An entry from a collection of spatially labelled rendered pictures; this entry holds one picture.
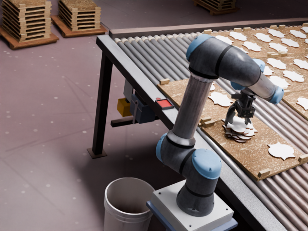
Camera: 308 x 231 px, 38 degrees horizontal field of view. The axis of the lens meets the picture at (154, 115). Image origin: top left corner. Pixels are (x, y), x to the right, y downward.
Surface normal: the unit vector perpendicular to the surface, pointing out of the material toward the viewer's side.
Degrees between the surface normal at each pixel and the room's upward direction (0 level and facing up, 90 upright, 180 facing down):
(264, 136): 0
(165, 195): 2
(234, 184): 0
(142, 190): 87
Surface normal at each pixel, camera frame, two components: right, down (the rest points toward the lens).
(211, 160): 0.27, -0.76
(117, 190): 0.61, 0.48
